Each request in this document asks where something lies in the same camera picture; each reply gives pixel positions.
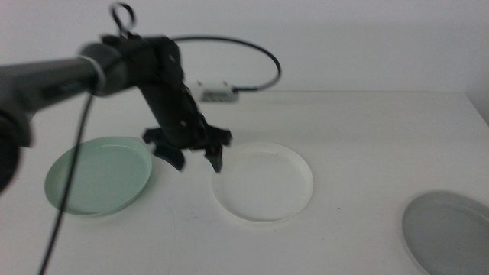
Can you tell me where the pale green shallow bowl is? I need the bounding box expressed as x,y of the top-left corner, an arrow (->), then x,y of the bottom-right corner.
44,136 -> 153,218

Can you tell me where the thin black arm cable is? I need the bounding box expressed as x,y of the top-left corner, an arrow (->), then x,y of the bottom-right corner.
37,2 -> 138,275

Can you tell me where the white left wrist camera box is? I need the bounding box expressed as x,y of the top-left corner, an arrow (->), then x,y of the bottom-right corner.
189,80 -> 241,104

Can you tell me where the grey shallow bowl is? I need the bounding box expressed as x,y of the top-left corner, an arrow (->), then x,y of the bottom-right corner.
401,189 -> 489,275

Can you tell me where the white shallow bowl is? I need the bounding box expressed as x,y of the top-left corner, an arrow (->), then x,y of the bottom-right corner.
211,141 -> 315,223

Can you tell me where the thick black camera cable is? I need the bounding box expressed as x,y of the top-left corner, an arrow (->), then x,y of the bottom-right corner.
170,35 -> 283,93

